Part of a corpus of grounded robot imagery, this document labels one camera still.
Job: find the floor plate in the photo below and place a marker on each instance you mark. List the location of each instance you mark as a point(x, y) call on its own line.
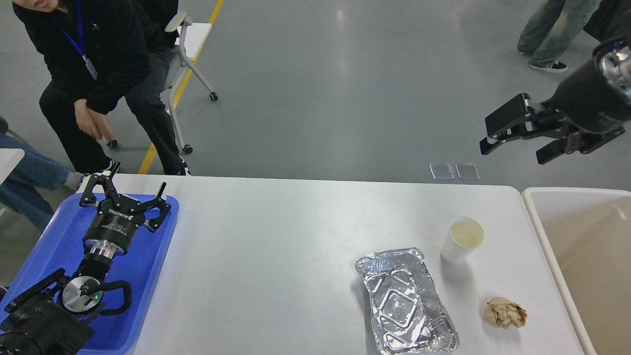
point(467, 171)
point(441, 171)

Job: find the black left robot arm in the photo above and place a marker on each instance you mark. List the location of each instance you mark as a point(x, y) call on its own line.
point(86, 286)

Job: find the person in grey trousers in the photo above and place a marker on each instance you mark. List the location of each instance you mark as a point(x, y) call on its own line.
point(551, 29)

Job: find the white side table corner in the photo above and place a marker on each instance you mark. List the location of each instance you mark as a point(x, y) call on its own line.
point(9, 159)

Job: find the blue plastic tray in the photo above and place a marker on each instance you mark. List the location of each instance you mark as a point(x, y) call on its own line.
point(61, 246)

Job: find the right floor plate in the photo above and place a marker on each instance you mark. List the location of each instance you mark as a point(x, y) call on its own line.
point(467, 171)

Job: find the person in black clothes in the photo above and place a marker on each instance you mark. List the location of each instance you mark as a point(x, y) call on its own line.
point(98, 52)

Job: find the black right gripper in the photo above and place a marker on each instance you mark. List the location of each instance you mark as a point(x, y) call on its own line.
point(595, 98)

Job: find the white paper cup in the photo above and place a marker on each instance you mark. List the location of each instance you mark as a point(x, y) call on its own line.
point(465, 235)

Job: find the left floor plate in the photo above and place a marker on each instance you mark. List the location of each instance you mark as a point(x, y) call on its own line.
point(441, 171)

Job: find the aluminium foil tray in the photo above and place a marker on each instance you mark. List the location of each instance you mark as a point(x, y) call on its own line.
point(406, 313)

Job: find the crumpled brown paper ball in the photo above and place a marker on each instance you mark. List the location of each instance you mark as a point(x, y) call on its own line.
point(503, 313)

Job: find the white office chair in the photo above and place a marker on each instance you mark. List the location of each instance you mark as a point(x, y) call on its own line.
point(191, 38)

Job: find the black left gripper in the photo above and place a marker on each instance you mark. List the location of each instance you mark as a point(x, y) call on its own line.
point(112, 225)

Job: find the chair with dark jacket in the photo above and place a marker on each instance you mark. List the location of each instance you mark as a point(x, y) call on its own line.
point(604, 23)

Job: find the person in blue jeans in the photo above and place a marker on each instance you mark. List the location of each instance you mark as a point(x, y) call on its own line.
point(19, 190)

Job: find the beige plastic bin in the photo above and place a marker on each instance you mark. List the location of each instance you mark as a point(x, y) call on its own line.
point(586, 237)

